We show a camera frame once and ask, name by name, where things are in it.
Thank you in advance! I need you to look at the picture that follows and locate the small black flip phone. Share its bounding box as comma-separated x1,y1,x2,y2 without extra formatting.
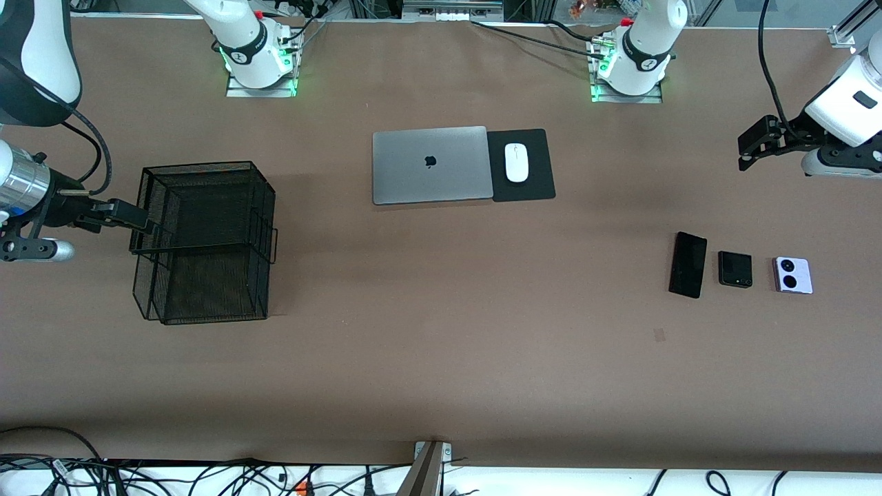
718,250,753,288

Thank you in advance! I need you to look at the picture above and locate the black mouse pad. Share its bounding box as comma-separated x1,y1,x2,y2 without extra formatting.
486,128,556,203

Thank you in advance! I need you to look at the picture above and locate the long black table cable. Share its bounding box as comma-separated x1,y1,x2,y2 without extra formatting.
471,21,607,53

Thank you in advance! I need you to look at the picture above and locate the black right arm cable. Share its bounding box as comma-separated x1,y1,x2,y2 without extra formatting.
63,103,113,198

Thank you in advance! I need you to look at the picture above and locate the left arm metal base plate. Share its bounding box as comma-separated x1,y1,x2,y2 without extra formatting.
589,34,664,104

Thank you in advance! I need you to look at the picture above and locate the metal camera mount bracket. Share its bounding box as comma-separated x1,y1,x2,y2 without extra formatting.
396,441,453,496

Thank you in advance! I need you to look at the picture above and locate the grey power strip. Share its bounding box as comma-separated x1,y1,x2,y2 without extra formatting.
403,0,504,21

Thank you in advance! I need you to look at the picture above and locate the aluminium frame rail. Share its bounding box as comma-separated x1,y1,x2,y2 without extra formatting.
829,0,882,52

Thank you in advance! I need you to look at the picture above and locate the black looped cable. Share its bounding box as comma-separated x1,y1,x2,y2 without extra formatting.
0,425,105,464

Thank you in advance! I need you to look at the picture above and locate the white computer mouse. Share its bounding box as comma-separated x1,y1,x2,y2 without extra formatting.
504,143,530,183

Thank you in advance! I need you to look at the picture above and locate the lilac flip phone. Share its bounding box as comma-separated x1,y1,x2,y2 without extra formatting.
773,256,814,295

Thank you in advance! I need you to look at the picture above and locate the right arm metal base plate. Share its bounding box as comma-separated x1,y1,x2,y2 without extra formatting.
226,34,300,99

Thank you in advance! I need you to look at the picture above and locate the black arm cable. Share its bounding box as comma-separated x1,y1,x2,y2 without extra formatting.
63,103,113,198
758,0,793,135

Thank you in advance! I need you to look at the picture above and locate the tall black smartphone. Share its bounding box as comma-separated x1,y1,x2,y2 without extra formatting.
668,231,708,300

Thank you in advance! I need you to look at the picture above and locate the black wire mesh basket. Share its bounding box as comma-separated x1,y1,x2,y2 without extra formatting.
130,161,278,326

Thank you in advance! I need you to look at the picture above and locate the silver laptop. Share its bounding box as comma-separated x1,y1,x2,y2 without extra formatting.
372,125,494,206

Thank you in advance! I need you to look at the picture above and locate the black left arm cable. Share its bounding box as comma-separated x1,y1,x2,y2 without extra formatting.
758,0,793,135

